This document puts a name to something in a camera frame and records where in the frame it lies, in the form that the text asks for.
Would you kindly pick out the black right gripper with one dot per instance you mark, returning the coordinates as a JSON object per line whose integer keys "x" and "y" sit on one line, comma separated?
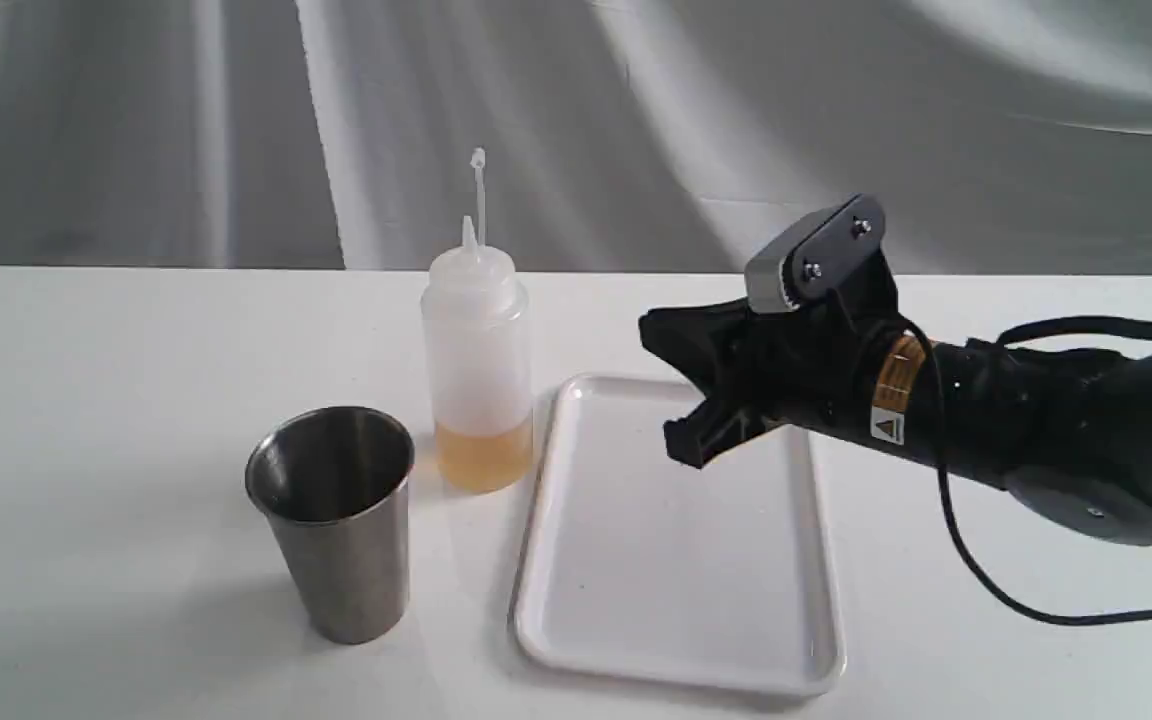
{"x": 805, "y": 349}

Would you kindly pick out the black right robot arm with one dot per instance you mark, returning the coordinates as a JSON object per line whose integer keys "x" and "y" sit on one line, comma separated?
{"x": 1058, "y": 414}

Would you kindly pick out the translucent squeeze bottle amber liquid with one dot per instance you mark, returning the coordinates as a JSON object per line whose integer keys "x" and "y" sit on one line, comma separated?
{"x": 476, "y": 321}

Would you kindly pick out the white rectangular plastic tray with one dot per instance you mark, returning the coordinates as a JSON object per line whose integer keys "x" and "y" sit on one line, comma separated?
{"x": 639, "y": 568}

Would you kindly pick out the grey fabric backdrop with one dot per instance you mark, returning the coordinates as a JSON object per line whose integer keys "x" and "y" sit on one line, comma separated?
{"x": 1002, "y": 137}

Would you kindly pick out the stainless steel cup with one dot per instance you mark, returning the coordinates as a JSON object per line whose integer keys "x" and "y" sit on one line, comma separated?
{"x": 334, "y": 485}

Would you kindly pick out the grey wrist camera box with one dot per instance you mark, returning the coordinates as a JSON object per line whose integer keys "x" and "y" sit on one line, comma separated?
{"x": 817, "y": 254}

